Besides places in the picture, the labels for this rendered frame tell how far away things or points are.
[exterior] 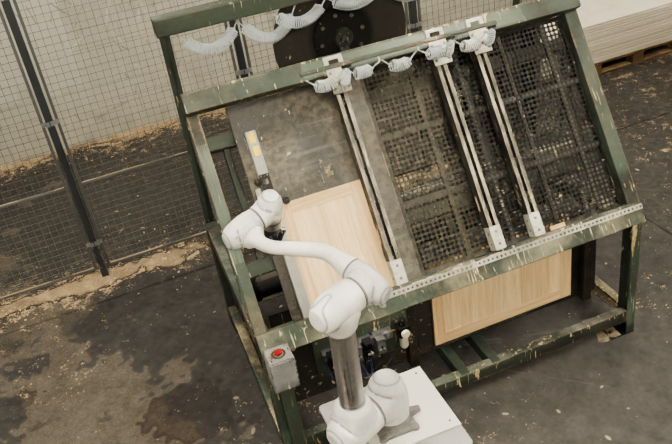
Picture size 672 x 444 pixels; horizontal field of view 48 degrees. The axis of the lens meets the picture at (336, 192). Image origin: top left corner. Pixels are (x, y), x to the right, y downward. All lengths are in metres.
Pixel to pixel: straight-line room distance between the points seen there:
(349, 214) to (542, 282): 1.35
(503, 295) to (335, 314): 1.96
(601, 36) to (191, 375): 5.26
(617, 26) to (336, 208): 5.01
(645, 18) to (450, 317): 4.86
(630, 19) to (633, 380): 4.55
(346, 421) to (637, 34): 6.18
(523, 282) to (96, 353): 2.83
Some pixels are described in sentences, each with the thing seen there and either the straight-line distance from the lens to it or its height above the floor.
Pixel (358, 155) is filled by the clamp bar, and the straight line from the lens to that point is 3.76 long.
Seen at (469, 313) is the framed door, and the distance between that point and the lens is 4.40.
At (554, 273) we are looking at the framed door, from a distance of 4.59.
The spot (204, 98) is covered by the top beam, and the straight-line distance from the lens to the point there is 3.67.
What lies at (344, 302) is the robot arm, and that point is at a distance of 2.67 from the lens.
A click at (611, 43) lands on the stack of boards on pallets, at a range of 8.24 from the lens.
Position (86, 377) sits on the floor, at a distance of 5.26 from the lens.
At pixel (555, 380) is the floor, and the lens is 4.58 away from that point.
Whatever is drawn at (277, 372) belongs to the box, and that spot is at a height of 0.88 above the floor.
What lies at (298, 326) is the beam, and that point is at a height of 0.89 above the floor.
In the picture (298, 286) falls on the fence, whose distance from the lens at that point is 3.69.
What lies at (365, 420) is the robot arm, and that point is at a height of 1.00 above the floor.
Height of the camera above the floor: 3.24
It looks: 30 degrees down
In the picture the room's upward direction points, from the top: 9 degrees counter-clockwise
